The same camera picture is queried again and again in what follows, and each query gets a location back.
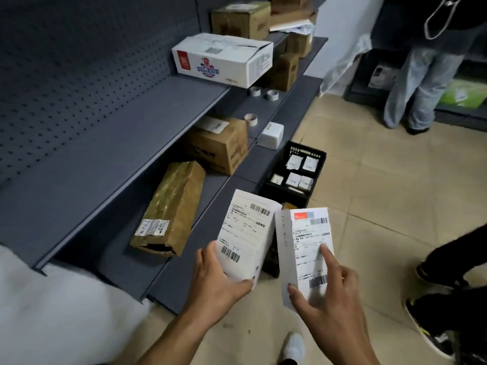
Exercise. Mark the person's right hand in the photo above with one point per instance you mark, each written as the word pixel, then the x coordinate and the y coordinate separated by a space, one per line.
pixel 334 311

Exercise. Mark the person's left hand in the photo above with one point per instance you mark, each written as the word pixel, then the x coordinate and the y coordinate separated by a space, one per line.
pixel 211 288

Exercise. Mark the person's left thumb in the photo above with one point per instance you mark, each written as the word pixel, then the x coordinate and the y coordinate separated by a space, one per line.
pixel 240 289

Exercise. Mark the person's right thumb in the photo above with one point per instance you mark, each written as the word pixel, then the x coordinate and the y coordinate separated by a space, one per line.
pixel 299 296

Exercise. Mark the white parcel box red label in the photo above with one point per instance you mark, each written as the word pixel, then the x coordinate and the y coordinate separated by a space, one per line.
pixel 304 243

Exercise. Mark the white labelled parcel box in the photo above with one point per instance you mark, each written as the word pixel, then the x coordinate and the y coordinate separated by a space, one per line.
pixel 247 231

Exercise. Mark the person's right forearm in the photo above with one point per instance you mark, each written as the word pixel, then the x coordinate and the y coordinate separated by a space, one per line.
pixel 357 356

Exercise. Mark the person's left forearm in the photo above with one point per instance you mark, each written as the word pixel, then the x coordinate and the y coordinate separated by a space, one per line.
pixel 167 340

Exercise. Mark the person's white shoe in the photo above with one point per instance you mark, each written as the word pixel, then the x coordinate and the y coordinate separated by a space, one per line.
pixel 293 347

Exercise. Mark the small brown parcel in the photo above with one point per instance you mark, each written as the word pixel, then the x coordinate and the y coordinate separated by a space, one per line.
pixel 290 205

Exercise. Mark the taped brown parcel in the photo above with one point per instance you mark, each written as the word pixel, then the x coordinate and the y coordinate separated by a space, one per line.
pixel 171 209

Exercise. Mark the black plastic crate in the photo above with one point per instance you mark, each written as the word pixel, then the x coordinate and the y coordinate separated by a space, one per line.
pixel 317 186

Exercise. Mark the white packet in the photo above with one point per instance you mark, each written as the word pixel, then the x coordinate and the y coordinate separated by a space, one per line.
pixel 294 162
pixel 277 179
pixel 306 183
pixel 293 179
pixel 310 163

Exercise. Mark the brown carton black print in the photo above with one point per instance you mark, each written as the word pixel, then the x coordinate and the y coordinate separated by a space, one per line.
pixel 220 148

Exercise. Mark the small white box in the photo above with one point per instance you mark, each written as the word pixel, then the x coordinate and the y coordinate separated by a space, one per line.
pixel 271 136

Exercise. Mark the tape roll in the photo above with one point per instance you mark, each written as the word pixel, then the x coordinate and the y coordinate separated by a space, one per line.
pixel 251 119
pixel 255 91
pixel 272 95

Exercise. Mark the large white fabric bag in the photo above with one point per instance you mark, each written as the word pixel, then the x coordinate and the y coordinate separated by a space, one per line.
pixel 57 315

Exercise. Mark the grey metal shelving unit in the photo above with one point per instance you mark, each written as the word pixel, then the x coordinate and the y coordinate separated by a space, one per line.
pixel 95 155

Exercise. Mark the white printed cardboard box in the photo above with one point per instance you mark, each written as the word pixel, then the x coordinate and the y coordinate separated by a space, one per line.
pixel 224 58

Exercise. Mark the white plastic sheet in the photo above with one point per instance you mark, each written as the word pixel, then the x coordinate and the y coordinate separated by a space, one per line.
pixel 344 68

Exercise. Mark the dark shelving unit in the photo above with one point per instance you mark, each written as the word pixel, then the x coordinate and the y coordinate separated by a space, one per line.
pixel 468 113

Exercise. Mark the small brown cardboard box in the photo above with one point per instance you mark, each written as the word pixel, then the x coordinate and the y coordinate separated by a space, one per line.
pixel 298 44

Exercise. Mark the green package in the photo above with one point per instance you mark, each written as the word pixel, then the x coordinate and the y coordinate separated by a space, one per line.
pixel 466 93

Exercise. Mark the brown cardboard box white label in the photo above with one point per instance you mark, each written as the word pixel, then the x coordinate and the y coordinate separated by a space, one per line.
pixel 239 20

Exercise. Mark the flat brown parcel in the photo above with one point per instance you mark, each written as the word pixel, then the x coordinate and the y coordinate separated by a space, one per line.
pixel 291 20

